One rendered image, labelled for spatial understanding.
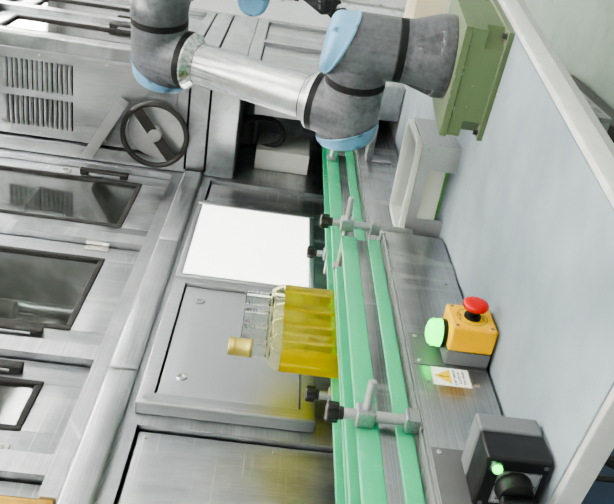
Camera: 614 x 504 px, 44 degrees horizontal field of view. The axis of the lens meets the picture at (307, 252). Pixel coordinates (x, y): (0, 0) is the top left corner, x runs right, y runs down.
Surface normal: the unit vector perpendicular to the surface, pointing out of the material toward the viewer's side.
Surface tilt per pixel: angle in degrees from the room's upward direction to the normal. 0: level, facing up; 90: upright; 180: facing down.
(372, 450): 90
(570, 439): 0
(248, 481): 90
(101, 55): 90
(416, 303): 90
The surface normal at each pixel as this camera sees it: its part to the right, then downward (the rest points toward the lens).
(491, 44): 0.08, -0.15
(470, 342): 0.00, 0.47
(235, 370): 0.15, -0.88
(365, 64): -0.03, 0.66
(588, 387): -0.99, -0.13
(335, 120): -0.39, 0.55
